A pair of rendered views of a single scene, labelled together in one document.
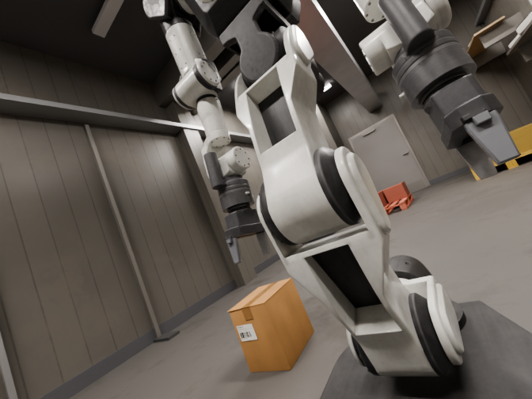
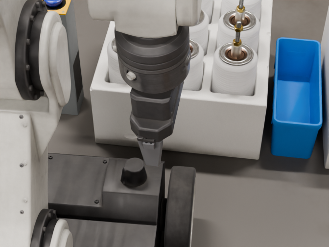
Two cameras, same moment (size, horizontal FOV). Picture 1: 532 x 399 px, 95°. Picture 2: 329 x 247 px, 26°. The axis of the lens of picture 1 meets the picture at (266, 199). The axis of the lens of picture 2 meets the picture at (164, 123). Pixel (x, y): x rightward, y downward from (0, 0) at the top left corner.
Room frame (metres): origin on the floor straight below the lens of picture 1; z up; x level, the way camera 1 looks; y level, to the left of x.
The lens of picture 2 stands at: (1.25, -0.22, 1.26)
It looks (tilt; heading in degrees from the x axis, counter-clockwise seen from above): 46 degrees down; 153
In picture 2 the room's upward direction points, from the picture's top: straight up
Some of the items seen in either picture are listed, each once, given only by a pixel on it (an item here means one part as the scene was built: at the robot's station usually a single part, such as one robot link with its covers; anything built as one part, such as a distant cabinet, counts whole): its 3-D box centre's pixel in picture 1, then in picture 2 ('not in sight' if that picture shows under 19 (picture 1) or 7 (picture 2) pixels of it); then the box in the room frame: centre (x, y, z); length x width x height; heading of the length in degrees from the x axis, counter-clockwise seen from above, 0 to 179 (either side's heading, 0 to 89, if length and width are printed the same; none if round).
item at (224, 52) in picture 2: not in sight; (236, 54); (0.28, 0.46, 0.25); 0.08 x 0.08 x 0.01
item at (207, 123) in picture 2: not in sight; (186, 68); (0.11, 0.43, 0.09); 0.39 x 0.39 x 0.18; 55
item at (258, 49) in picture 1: (282, 66); not in sight; (0.61, -0.18, 0.97); 0.28 x 0.13 x 0.18; 147
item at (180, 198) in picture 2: not in sight; (180, 215); (0.50, 0.20, 0.10); 0.20 x 0.05 x 0.20; 147
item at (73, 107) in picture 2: not in sight; (61, 58); (0.01, 0.15, 0.16); 0.07 x 0.07 x 0.31; 55
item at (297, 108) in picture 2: not in sight; (294, 96); (0.29, 0.63, 0.06); 0.30 x 0.11 x 0.12; 145
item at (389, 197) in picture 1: (385, 200); not in sight; (4.91, -2.18, 0.21); 1.19 x 0.78 x 0.41; 146
